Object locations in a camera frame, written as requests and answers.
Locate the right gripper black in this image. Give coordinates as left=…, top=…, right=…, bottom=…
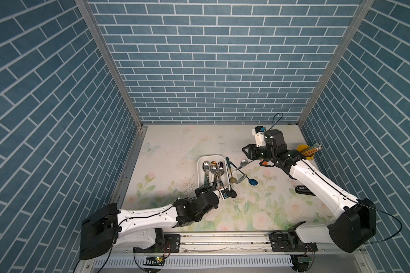
left=241, top=144, right=274, bottom=163

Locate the white plastic storage box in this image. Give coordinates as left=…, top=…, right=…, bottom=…
left=197, top=155, right=230, bottom=189

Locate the silver spoon green marbled handle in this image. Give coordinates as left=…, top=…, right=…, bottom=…
left=202, top=160, right=211, bottom=185

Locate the silver spoon hello kitty handle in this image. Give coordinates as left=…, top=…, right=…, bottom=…
left=218, top=162, right=225, bottom=187

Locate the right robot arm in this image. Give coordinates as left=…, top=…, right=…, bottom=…
left=242, top=126, right=377, bottom=253

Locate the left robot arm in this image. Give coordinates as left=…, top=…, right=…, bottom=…
left=79, top=186, right=237, bottom=260

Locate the orange spoon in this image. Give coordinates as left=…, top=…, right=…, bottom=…
left=259, top=160, right=271, bottom=167

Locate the long silver spoon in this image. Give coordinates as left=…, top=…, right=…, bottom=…
left=229, top=159, right=249, bottom=186

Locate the black spoon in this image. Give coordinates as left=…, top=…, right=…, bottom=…
left=226, top=157, right=237, bottom=198

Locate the yellow cup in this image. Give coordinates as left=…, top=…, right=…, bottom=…
left=297, top=144, right=316, bottom=160

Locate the floral table mat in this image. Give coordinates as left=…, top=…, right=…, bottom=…
left=121, top=125, right=334, bottom=232

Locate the black stapler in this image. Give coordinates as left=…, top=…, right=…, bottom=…
left=295, top=185, right=315, bottom=196

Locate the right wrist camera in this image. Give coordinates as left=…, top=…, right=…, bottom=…
left=252, top=126, right=266, bottom=147

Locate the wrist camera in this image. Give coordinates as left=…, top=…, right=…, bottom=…
left=220, top=188, right=236, bottom=199
left=252, top=126, right=266, bottom=147

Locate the blue green handled spoon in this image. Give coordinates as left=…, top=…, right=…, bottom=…
left=236, top=170, right=258, bottom=186

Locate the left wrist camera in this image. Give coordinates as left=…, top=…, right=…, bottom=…
left=220, top=188, right=236, bottom=199

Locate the aluminium front rail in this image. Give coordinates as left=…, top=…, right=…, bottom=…
left=83, top=231, right=368, bottom=257

